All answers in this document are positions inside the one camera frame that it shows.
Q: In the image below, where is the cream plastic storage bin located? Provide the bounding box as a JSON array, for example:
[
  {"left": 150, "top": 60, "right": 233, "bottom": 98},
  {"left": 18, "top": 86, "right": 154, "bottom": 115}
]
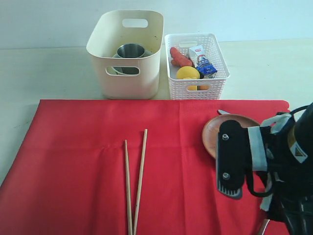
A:
[{"left": 86, "top": 10, "right": 164, "bottom": 99}]

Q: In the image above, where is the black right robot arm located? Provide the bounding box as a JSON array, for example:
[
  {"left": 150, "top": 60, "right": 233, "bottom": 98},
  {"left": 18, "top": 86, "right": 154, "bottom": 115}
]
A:
[{"left": 257, "top": 105, "right": 313, "bottom": 235}]

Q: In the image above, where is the blue white milk carton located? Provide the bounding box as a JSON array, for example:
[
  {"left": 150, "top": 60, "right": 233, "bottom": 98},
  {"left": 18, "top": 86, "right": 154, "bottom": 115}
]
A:
[{"left": 188, "top": 45, "right": 217, "bottom": 78}]

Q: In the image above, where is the silver metal knife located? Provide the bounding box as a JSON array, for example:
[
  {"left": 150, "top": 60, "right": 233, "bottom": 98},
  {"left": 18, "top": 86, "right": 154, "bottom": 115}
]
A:
[{"left": 217, "top": 110, "right": 230, "bottom": 115}]

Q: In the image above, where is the wooden chopstick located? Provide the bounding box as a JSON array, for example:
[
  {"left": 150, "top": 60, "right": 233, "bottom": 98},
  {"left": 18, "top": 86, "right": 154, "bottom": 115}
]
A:
[
  {"left": 124, "top": 140, "right": 133, "bottom": 235},
  {"left": 133, "top": 129, "right": 148, "bottom": 235}
]

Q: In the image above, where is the brown wooden plate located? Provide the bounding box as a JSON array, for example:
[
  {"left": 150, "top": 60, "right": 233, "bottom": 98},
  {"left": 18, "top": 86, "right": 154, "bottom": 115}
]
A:
[{"left": 202, "top": 114, "right": 260, "bottom": 159}]

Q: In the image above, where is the red sausage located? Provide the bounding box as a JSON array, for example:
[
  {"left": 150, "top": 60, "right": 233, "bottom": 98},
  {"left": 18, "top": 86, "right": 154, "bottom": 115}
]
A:
[{"left": 170, "top": 47, "right": 193, "bottom": 67}]

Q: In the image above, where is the yellow lemon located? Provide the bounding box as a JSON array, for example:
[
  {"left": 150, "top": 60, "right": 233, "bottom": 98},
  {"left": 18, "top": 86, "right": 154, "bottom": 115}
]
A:
[{"left": 176, "top": 66, "right": 201, "bottom": 79}]

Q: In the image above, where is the stainless steel cup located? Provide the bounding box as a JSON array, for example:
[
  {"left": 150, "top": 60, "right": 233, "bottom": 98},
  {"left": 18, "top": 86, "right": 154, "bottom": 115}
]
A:
[{"left": 116, "top": 43, "right": 145, "bottom": 75}]

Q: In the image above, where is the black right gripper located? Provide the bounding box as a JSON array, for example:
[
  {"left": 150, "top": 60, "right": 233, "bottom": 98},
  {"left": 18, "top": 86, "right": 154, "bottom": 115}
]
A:
[{"left": 259, "top": 117, "right": 313, "bottom": 235}]

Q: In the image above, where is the white perforated plastic basket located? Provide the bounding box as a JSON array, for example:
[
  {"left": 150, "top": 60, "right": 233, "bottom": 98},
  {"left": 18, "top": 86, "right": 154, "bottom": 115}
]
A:
[{"left": 164, "top": 33, "right": 230, "bottom": 100}]

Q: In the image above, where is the brown egg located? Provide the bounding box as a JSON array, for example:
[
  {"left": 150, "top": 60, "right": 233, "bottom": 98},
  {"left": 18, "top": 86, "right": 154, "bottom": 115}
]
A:
[{"left": 198, "top": 85, "right": 210, "bottom": 91}]

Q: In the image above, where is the dark wooden spoon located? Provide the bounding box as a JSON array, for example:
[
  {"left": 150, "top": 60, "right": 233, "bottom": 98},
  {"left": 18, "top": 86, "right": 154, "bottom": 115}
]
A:
[{"left": 256, "top": 219, "right": 270, "bottom": 235}]

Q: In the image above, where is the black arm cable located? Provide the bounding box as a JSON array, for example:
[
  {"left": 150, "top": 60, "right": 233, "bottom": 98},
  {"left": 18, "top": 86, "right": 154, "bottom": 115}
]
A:
[{"left": 246, "top": 105, "right": 311, "bottom": 235}]

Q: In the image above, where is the red table cloth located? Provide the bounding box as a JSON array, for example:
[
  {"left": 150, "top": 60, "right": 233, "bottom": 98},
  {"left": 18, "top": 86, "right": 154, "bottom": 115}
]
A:
[{"left": 0, "top": 100, "right": 289, "bottom": 235}]

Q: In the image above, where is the white ceramic bowl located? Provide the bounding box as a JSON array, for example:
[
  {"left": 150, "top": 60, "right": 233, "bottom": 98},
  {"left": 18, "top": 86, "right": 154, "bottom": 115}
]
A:
[{"left": 112, "top": 50, "right": 153, "bottom": 75}]

